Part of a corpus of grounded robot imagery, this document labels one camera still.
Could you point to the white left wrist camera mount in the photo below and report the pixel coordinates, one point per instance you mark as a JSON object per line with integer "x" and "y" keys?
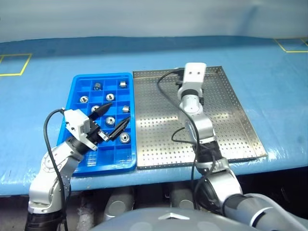
{"x": 74, "y": 120}

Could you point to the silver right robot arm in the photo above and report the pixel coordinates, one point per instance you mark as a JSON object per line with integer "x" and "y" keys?
{"x": 202, "y": 122}

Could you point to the grey robot torso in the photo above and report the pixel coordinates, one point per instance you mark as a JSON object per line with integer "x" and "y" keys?
{"x": 144, "y": 221}

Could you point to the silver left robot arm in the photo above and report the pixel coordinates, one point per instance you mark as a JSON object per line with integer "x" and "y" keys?
{"x": 43, "y": 187}

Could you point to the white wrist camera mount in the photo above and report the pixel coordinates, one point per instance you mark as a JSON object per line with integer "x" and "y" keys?
{"x": 74, "y": 120}
{"x": 195, "y": 77}

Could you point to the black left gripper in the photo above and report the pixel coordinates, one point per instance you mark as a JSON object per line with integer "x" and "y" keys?
{"x": 95, "y": 134}

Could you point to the perforated metal tray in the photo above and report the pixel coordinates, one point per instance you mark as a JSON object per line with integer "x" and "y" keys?
{"x": 154, "y": 115}

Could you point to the blue compartment tray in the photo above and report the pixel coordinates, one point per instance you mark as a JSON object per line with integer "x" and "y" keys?
{"x": 122, "y": 158}

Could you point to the grey rounded cylinder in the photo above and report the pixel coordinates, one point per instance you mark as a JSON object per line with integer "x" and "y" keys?
{"x": 181, "y": 202}
{"x": 118, "y": 204}

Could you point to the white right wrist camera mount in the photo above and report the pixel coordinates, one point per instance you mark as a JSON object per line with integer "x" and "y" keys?
{"x": 195, "y": 77}

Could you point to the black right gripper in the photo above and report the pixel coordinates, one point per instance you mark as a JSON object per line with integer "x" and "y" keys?
{"x": 179, "y": 83}

